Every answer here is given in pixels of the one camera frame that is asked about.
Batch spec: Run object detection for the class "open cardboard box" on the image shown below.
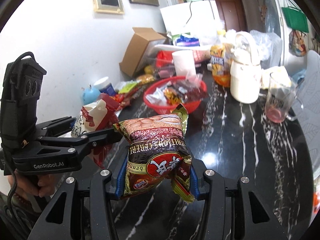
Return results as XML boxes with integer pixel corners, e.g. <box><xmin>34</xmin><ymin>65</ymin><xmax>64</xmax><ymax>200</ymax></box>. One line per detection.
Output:
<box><xmin>119</xmin><ymin>27</ymin><xmax>168</xmax><ymax>78</ymax></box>

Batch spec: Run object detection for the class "clear glass mug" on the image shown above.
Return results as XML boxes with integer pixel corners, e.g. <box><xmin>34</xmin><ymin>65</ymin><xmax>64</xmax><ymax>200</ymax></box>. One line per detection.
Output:
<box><xmin>266</xmin><ymin>71</ymin><xmax>304</xmax><ymax>123</ymax></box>

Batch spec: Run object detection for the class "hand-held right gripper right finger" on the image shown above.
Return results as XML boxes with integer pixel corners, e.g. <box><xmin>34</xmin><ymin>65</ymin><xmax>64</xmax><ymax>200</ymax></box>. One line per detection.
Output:
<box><xmin>189</xmin><ymin>156</ymin><xmax>288</xmax><ymax>240</ymax></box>

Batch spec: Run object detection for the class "brown door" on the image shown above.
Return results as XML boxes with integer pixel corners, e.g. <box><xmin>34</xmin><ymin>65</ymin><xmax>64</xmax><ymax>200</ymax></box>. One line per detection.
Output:
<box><xmin>212</xmin><ymin>0</ymin><xmax>248</xmax><ymax>33</ymax></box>

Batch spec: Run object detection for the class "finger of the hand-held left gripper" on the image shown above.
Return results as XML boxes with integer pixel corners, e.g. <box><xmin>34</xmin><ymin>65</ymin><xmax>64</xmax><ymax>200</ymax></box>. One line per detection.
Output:
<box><xmin>39</xmin><ymin>127</ymin><xmax>123</xmax><ymax>160</ymax></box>
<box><xmin>35</xmin><ymin>116</ymin><xmax>80</xmax><ymax>138</ymax></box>

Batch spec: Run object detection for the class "yellow black snack packet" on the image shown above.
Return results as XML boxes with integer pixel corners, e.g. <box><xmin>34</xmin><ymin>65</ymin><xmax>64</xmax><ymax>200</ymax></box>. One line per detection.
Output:
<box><xmin>164</xmin><ymin>87</ymin><xmax>183</xmax><ymax>105</ymax></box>

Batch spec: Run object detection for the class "blue wipes pack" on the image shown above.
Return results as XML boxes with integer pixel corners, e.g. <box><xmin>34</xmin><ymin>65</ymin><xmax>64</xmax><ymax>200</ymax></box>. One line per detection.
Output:
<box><xmin>176</xmin><ymin>34</ymin><xmax>200</xmax><ymax>47</ymax></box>

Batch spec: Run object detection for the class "large green tote bag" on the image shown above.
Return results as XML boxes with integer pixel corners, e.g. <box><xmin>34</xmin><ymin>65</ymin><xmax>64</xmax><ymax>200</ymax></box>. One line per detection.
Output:
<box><xmin>281</xmin><ymin>0</ymin><xmax>309</xmax><ymax>33</ymax></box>

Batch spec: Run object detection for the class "patterned tote bag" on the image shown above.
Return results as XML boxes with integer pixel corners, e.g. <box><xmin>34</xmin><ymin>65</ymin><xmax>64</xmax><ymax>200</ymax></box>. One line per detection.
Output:
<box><xmin>289</xmin><ymin>29</ymin><xmax>307</xmax><ymax>57</ymax></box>

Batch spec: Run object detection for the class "white toilet paper roll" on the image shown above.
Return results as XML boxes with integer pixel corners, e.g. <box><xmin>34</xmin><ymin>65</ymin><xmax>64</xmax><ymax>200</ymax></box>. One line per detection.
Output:
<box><xmin>172</xmin><ymin>50</ymin><xmax>197</xmax><ymax>78</ymax></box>

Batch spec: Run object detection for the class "dark jar with white lid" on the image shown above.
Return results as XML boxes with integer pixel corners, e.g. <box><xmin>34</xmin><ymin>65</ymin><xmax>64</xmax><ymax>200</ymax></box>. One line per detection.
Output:
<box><xmin>94</xmin><ymin>77</ymin><xmax>117</xmax><ymax>97</ymax></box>

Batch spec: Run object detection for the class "cream jug with handle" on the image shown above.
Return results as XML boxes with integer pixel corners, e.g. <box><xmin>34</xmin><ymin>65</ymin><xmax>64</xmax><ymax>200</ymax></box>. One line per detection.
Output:
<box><xmin>229</xmin><ymin>31</ymin><xmax>262</xmax><ymax>104</ymax></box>

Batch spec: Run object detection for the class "clear plastic bag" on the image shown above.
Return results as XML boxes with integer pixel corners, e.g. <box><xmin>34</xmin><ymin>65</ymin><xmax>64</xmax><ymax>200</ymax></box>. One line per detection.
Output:
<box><xmin>250</xmin><ymin>30</ymin><xmax>282</xmax><ymax>68</ymax></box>

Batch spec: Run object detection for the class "orange tea drink bottle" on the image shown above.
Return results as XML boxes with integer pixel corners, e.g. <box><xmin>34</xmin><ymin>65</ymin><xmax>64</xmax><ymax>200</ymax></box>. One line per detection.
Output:
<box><xmin>210</xmin><ymin>30</ymin><xmax>234</xmax><ymax>88</ymax></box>

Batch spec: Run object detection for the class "white plastic tray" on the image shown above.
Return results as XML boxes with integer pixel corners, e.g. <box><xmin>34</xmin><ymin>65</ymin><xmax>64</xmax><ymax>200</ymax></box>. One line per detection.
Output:
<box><xmin>154</xmin><ymin>44</ymin><xmax>213</xmax><ymax>55</ymax></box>

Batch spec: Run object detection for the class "red snack bag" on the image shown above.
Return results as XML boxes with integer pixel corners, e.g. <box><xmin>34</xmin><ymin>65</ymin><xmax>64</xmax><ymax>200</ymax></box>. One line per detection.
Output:
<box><xmin>156</xmin><ymin>51</ymin><xmax>175</xmax><ymax>67</ymax></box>

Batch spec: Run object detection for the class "wall intercom panel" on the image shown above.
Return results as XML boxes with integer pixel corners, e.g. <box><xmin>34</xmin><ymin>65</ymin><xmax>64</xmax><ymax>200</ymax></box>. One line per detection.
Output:
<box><xmin>92</xmin><ymin>0</ymin><xmax>125</xmax><ymax>14</ymax></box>

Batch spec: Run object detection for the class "silver white snack packet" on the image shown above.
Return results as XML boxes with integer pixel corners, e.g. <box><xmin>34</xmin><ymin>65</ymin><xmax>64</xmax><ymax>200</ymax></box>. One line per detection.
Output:
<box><xmin>146</xmin><ymin>87</ymin><xmax>167</xmax><ymax>104</ymax></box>

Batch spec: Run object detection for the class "clear zip bag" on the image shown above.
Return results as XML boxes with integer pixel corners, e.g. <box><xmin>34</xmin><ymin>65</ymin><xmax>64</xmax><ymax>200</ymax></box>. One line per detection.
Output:
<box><xmin>200</xmin><ymin>20</ymin><xmax>225</xmax><ymax>47</ymax></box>

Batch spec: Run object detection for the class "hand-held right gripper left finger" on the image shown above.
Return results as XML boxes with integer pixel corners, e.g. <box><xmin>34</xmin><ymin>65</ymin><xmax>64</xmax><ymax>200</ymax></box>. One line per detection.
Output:
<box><xmin>32</xmin><ymin>152</ymin><xmax>130</xmax><ymax>240</ymax></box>

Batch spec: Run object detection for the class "large white dark-red bag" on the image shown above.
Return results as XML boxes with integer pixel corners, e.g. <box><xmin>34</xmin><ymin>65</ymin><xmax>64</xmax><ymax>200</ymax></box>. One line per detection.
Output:
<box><xmin>71</xmin><ymin>93</ymin><xmax>123</xmax><ymax>169</ymax></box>

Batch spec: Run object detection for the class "clear plastic container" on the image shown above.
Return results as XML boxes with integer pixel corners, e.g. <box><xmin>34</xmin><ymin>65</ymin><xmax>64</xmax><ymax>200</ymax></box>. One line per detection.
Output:
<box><xmin>147</xmin><ymin>55</ymin><xmax>175</xmax><ymax>79</ymax></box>

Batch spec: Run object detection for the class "person's left hand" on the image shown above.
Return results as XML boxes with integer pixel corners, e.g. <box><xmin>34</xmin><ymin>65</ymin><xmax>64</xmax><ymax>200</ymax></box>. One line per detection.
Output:
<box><xmin>6</xmin><ymin>169</ymin><xmax>54</xmax><ymax>207</ymax></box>

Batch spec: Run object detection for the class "white packet with green label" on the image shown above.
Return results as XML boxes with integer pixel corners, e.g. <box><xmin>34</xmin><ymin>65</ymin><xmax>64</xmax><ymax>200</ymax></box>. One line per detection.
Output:
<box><xmin>117</xmin><ymin>80</ymin><xmax>138</xmax><ymax>94</ymax></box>

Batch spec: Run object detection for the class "black power cable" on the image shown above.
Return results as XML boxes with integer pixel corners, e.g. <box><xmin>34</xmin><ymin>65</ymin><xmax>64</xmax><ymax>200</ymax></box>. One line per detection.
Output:
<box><xmin>184</xmin><ymin>1</ymin><xmax>193</xmax><ymax>28</ymax></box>

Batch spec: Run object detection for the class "red plastic basket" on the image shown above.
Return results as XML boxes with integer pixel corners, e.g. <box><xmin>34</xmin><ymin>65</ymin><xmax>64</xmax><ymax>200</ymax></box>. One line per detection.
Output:
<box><xmin>143</xmin><ymin>76</ymin><xmax>207</xmax><ymax>114</ymax></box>

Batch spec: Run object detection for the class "red gold patterned snack packet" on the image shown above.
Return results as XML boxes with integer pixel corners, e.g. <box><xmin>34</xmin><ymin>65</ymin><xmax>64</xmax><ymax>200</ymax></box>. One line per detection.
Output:
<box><xmin>114</xmin><ymin>94</ymin><xmax>135</xmax><ymax>110</ymax></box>

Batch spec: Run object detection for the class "yellow grain packet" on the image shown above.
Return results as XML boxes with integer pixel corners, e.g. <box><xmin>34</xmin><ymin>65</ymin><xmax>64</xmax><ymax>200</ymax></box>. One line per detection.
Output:
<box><xmin>136</xmin><ymin>74</ymin><xmax>157</xmax><ymax>84</ymax></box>

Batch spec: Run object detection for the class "white fridge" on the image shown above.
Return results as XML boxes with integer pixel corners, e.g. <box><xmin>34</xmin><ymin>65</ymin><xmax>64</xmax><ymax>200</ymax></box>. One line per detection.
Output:
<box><xmin>160</xmin><ymin>0</ymin><xmax>217</xmax><ymax>34</ymax></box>

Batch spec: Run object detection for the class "blue robot-shaped humidifier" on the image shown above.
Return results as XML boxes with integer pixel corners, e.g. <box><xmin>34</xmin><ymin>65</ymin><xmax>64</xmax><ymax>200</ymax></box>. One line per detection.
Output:
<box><xmin>82</xmin><ymin>83</ymin><xmax>100</xmax><ymax>105</ymax></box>

